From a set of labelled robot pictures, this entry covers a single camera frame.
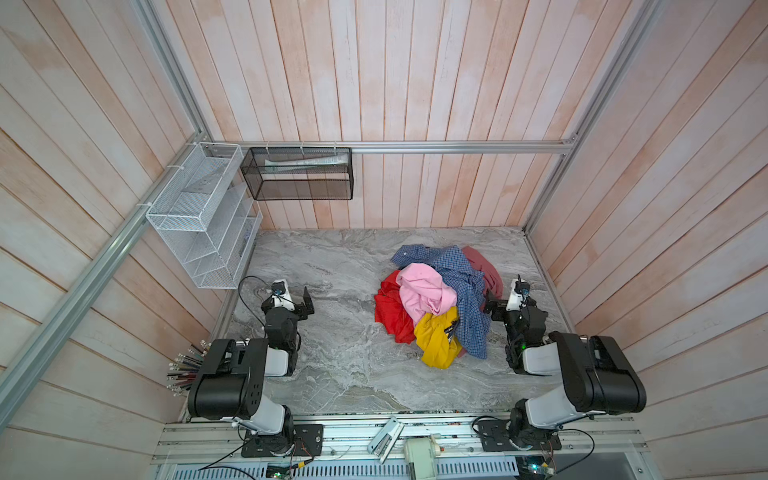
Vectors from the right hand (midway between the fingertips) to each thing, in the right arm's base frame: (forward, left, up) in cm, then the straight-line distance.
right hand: (504, 289), depth 91 cm
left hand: (-3, +66, +1) cm, 66 cm away
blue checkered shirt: (-3, +13, +5) cm, 14 cm away
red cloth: (-6, +35, -5) cm, 36 cm away
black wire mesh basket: (+25, +64, +25) cm, 73 cm away
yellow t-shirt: (-18, +24, +1) cm, 30 cm away
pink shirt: (-5, +26, +5) cm, 27 cm away
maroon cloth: (+8, 0, -6) cm, 10 cm away
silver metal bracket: (-40, +37, -6) cm, 55 cm away
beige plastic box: (-44, +28, -4) cm, 52 cm away
